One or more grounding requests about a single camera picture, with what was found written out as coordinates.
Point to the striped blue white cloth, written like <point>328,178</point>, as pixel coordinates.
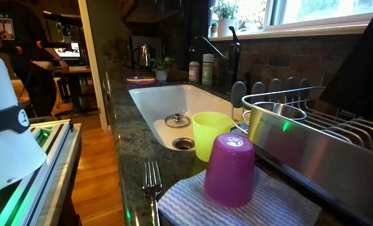
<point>274,204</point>

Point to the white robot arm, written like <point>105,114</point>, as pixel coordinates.
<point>19,153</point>

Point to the dark bronze faucet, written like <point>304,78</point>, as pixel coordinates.
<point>229,65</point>

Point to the white kitchen sink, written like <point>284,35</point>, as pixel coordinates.
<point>156,104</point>

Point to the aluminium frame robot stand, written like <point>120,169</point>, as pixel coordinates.
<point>44,196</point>

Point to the stainless steel kettle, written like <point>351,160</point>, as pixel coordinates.
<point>144,56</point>

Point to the glass pot lid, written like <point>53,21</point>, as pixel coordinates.
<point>177,121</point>

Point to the purple plastic cup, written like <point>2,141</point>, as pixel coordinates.
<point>230,173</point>

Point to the person in dark clothes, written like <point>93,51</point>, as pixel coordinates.
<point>32,61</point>

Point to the yellow-green plastic cup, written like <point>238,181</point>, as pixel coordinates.
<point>206,127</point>

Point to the orange label soap bottle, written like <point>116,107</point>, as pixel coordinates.
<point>194,71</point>

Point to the sink drain strainer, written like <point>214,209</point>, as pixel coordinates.
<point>184,144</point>

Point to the small green potted plant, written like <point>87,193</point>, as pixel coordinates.
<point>161,67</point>

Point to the green soap dispenser bottle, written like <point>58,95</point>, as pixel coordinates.
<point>208,66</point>

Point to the white pot window plant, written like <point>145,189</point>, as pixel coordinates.
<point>225,12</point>

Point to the silver metal fork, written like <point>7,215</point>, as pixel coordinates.
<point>152,188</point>

